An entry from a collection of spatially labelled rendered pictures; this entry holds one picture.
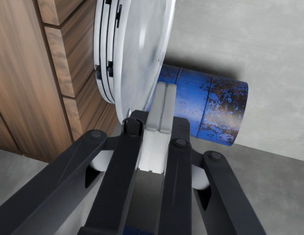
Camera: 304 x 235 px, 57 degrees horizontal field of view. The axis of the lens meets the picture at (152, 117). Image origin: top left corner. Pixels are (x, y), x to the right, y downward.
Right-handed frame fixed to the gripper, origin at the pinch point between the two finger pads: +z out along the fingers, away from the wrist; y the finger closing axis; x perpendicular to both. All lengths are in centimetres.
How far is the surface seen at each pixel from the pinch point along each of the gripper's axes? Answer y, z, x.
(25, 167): -41, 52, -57
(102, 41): -8.5, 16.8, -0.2
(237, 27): 48, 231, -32
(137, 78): -4.1, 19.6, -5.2
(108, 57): -7.8, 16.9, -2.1
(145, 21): -3.9, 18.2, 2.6
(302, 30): 96, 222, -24
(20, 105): -18.7, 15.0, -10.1
